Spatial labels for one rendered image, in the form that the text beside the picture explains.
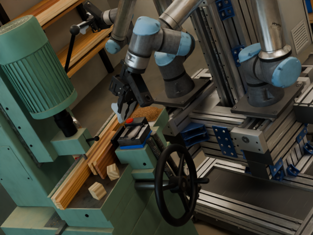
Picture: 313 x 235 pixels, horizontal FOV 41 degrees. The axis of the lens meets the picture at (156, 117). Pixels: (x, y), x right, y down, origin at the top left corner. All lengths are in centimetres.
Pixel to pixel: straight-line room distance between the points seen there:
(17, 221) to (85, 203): 43
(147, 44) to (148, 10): 390
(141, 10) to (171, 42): 393
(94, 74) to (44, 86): 365
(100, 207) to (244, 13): 101
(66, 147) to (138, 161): 27
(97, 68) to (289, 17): 336
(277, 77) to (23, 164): 98
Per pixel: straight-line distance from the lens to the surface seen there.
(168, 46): 133
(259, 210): 217
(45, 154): 162
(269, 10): 150
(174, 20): 147
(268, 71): 157
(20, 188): 181
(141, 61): 132
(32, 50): 139
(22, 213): 187
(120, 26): 206
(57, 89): 144
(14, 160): 169
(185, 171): 181
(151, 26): 128
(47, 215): 176
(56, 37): 474
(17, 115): 157
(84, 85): 493
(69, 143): 157
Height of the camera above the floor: 171
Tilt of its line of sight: 27 degrees down
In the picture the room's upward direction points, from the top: 25 degrees counter-clockwise
